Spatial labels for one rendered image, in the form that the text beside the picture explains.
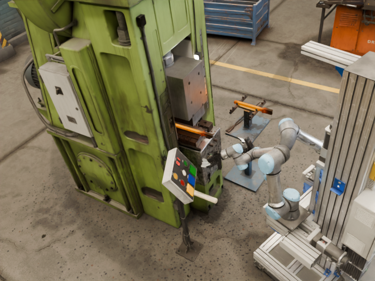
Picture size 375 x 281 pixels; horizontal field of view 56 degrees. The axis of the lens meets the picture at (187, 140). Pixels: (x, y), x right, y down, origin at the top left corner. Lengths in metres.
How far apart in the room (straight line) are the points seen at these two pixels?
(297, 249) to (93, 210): 2.32
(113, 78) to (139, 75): 0.36
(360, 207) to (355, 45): 4.05
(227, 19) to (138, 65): 4.37
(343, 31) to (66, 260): 4.95
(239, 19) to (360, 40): 2.02
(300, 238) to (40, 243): 2.64
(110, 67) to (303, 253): 1.93
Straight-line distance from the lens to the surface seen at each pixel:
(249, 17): 6.51
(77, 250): 3.87
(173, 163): 2.61
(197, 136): 3.11
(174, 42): 2.72
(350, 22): 6.00
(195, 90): 2.82
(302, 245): 2.72
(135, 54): 2.41
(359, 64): 2.04
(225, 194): 3.91
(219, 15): 6.73
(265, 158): 2.23
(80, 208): 4.20
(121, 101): 2.88
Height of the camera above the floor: 3.03
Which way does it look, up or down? 41 degrees down
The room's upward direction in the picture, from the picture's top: 9 degrees counter-clockwise
